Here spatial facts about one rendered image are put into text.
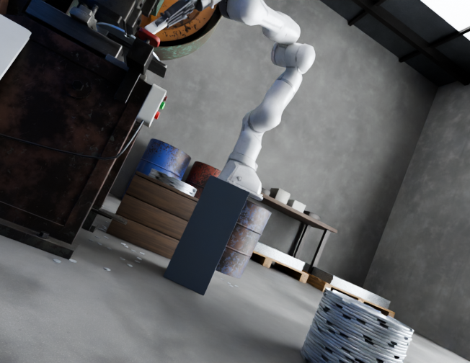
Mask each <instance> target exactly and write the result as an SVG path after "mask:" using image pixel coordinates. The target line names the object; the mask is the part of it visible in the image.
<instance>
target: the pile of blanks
mask: <svg viewBox="0 0 470 363"><path fill-rule="evenodd" d="M317 309H318V310H317V311H316V313H315V316H314V317H313V321H312V324H311V325H310V329H309V332H308V333H307V334H306V339H305V340H304V344H303V347H302V349H301V356H302V357H303V359H304V360H305V361H306V362H308V363H403V361H404V358H405V356H406V354H405V353H406V350H407V348H408V346H409V343H410V341H411V340H412V338H411V337H412V334H413V333H411V332H409V331H405V330H403V329H400V328H398V327H396V326H393V325H391V324H389V323H387V322H385V321H382V320H380V319H378V318H376V317H374V316H372V315H370V314H367V313H365V312H363V311H362V310H359V309H357V308H355V307H353V306H352V305H350V304H348V303H346V302H344V301H342V300H341V299H339V298H337V297H335V296H334V295H331V294H330V293H328V292H327V291H326V290H324V292H323V297H322V298H321V301H320V303H319V306H318V307H317Z"/></svg>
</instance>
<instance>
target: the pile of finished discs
mask: <svg viewBox="0 0 470 363"><path fill-rule="evenodd" d="M148 176H150V177H152V178H154V179H156V180H158V181H160V182H163V183H165V184H167V185H169V186H171V187H174V188H175V189H178V190H180V191H182V192H184V193H186V194H189V195H191V196H193V197H194V196H195V193H196V191H197V189H196V188H194V187H192V186H190V185H189V184H186V183H184V182H183V181H180V180H179V179H175V178H174V177H170V176H167V174H165V173H163V172H160V171H157V170H156V169H151V172H150V173H149V175H148Z"/></svg>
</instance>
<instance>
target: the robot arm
mask: <svg viewBox="0 0 470 363"><path fill-rule="evenodd" d="M217 3H218V6H219V10H220V13H221V14H222V15H223V17H225V18H227V19H231V20H234V21H236V22H241V23H244V24H247V25H256V24H259V25H261V26H262V31H263V35H265V36H266V37H268V38H269V39H270V40H273V41H275V44H274V45H273V47H272V50H271V61H272V63H273V64H274V65H276V66H279V67H284V68H286V70H285V71H284V72H283V73H282V74H281V75H280V76H279V77H278V78H277V79H276V80H275V83H274V84H273V85H272V86H271V87H270V89H269V90H268V91H267V93H266V94H265V97H264V99H263V100H262V103H261V104H260V105H259V106H258V107H256V108H255V109H253V110H251V111H249V112H248V113H246V114H245V116H244V118H243V120H242V127H241V132H240V135H239V138H238V140H237V142H236V145H235V147H234V149H233V152H232V153H231V154H230V155H229V158H228V160H227V162H226V165H225V166H224V168H223V170H222V171H221V173H220V174H219V175H218V177H217V178H219V179H221V180H223V181H225V182H228V183H229V184H233V185H234V186H236V187H239V188H241V189H244V190H246V191H248V192H249V197H252V198H255V199H256V200H261V201H262V199H263V197H262V194H260V193H261V190H262V184H261V181H260V180H259V178H258V176H257V174H256V173H255V171H256V170H257V167H258V165H257V164H256V163H255V161H256V159H257V156H258V154H259V152H260V149H261V147H262V146H261V140H262V135H263V133H264V132H265V131H267V130H271V129H272V128H274V127H275V126H277V125H278V124H279V123H280V119H281V115H282V113H283V110H284V109H285V107H286V106H287V104H288V103H289V101H290V100H291V99H292V98H293V96H294V94H295V93H296V92H297V90H298V88H299V86H300V84H301V81H302V75H301V74H303V73H305V72H307V70H308V69H309V68H310V67H311V65H312V64H313V62H314V59H315V52H314V48H313V47H312V46H310V45H307V44H305V43H304V44H300V43H296V41H297V39H298V38H299V36H300V32H301V31H300V27H299V26H298V25H297V24H296V23H295V22H294V21H293V20H292V19H291V18H290V17H289V16H288V15H286V14H284V13H281V12H278V11H274V10H272V9H271V8H270V7H268V6H267V5H266V4H265V2H264V1H263V0H178V1H177V2H176V3H174V4H173V5H171V6H170V7H169V8H168V9H167V10H165V11H164V14H163V13H161V16H162V17H160V18H158V19H156V20H154V21H153V22H152V23H150V24H148V25H147V26H145V27H144V29H146V30H148V31H149V32H151V33H153V34H156V33H157V32H158V31H160V30H162V29H163V28H165V27H167V28H169V27H170V26H172V25H173V24H176V23H178V22H179V21H181V20H183V19H187V14H190V13H192V12H193V10H194V9H197V10H198V11H199V12H201V11H202V10H204V9H206V8H207V7H209V6H210V7H211V9H212V8H214V5H215V4H217Z"/></svg>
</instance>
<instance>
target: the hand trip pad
mask: <svg viewBox="0 0 470 363"><path fill-rule="evenodd" d="M138 36H139V37H140V38H141V39H142V40H145V41H147V42H148V43H149V44H150V45H152V46H154V47H155V48H157V47H158V46H159V43H160V39H159V38H158V37H157V36H156V35H155V34H153V33H151V32H149V31H148V30H146V29H144V28H140V29H139V31H138Z"/></svg>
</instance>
